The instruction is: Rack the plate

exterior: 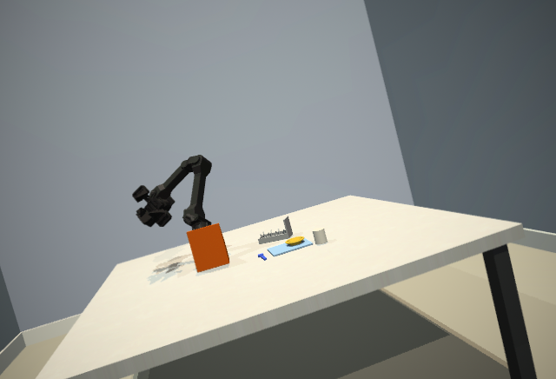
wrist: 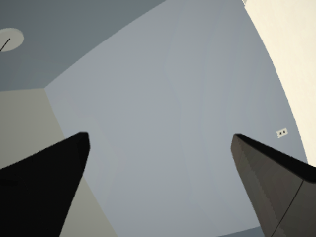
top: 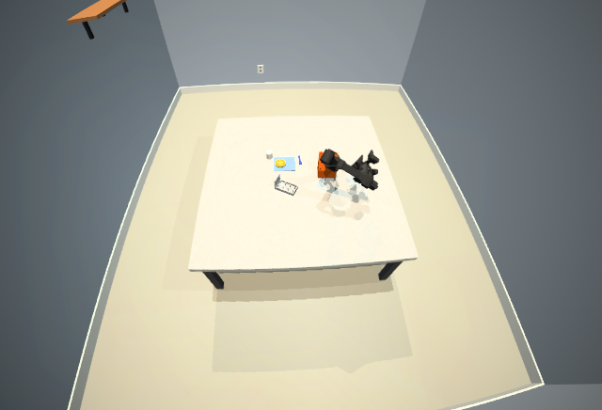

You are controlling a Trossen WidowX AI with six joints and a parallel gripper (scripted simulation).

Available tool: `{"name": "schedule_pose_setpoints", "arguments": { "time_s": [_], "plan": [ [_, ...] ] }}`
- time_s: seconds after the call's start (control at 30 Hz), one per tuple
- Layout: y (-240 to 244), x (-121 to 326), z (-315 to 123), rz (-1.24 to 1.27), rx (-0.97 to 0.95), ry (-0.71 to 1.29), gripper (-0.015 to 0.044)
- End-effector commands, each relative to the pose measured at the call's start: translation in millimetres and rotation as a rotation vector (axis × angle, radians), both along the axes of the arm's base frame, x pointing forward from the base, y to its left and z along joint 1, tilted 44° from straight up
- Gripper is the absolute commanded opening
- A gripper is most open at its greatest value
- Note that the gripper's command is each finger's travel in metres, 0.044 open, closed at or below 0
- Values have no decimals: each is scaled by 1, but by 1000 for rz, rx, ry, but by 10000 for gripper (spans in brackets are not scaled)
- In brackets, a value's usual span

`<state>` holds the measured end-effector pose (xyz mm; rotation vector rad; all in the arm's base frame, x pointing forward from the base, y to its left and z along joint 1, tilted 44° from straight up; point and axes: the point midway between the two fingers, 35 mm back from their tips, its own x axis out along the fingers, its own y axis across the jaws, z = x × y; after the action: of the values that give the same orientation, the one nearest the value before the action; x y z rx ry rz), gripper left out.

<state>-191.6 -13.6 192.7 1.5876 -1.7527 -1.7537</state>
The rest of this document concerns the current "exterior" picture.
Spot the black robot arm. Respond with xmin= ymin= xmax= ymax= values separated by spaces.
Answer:
xmin=136 ymin=155 xmax=212 ymax=230

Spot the light blue square mat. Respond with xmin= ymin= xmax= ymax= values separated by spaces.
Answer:
xmin=267 ymin=238 xmax=313 ymax=257

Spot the yellow plate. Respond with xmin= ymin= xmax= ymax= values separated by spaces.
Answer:
xmin=285 ymin=236 xmax=304 ymax=246

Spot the grey cylinder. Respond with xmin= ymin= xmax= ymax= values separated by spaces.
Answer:
xmin=312 ymin=228 xmax=328 ymax=244

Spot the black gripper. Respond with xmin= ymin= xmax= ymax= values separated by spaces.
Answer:
xmin=132 ymin=185 xmax=172 ymax=227

